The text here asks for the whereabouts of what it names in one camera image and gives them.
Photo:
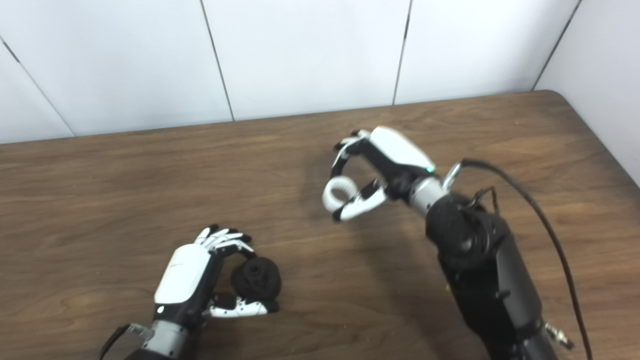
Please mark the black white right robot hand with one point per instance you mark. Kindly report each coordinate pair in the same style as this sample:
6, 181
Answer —
400, 155

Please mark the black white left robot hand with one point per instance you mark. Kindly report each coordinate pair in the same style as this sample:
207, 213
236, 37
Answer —
182, 275

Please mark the round black plastic part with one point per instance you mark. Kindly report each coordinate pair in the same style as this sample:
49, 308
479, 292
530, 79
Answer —
257, 280

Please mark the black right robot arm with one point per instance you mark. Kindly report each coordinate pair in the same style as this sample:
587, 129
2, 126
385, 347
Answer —
485, 275

